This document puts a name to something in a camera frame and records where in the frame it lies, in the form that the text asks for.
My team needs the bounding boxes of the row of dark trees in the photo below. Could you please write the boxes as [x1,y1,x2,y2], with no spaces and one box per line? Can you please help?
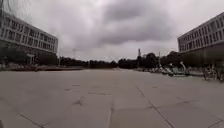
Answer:
[58,50,184,70]

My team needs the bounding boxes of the grey paved plaza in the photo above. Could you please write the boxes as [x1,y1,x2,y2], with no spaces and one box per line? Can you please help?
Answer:
[0,68,224,128]

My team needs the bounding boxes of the low planting strip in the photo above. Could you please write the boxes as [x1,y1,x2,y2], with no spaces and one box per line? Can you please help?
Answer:
[0,64,86,72]

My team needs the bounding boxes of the row of parked bicycles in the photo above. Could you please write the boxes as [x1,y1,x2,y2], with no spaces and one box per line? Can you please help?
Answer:
[144,60,224,83]

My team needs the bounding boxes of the long building with window rows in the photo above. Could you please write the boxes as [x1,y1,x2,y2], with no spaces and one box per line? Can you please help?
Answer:
[177,11,224,68]
[0,9,60,67]

